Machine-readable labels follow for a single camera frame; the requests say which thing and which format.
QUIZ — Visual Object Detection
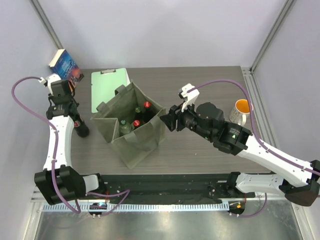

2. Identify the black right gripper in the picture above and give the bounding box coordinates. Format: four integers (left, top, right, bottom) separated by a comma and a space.
160, 98, 214, 142

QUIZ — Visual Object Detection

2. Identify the tall cola bottle red cap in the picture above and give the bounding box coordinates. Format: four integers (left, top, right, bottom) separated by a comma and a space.
142, 101, 155, 124

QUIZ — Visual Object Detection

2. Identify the green glass bottle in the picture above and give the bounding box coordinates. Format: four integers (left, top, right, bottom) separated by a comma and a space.
134, 106, 144, 125

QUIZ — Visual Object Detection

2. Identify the small cola bottle red cap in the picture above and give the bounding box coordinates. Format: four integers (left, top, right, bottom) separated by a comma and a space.
132, 119, 142, 130

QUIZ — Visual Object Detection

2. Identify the olive green canvas bag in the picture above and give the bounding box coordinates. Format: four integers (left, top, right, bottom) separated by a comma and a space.
91, 82, 166, 169

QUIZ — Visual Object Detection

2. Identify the clear glass bottle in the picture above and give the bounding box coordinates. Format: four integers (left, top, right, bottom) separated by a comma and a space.
119, 120, 133, 136

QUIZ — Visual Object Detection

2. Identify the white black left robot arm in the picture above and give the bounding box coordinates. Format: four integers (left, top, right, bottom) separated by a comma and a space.
34, 94, 107, 205

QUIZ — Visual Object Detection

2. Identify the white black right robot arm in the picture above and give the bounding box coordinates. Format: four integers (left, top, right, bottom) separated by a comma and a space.
160, 102, 320, 207

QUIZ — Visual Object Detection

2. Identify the blue paperback book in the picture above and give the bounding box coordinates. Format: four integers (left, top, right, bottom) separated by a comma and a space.
47, 49, 84, 93

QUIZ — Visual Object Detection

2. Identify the green clipboard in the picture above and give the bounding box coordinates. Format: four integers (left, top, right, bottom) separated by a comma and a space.
91, 68, 130, 113

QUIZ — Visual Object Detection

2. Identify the white mug orange inside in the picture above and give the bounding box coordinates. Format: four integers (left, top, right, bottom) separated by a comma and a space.
229, 99, 254, 127

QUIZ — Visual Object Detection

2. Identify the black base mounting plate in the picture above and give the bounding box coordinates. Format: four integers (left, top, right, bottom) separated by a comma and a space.
102, 173, 256, 205

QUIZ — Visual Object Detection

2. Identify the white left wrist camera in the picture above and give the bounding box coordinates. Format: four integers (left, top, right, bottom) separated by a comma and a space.
38, 73, 72, 97

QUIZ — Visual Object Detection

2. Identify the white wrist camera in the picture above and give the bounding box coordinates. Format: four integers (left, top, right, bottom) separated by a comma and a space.
38, 73, 72, 97
178, 83, 200, 113

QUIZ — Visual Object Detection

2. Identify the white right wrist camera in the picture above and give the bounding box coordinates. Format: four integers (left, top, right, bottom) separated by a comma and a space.
178, 83, 200, 113

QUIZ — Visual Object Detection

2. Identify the slotted cable duct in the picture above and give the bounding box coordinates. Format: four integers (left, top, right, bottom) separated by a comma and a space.
42, 197, 231, 213

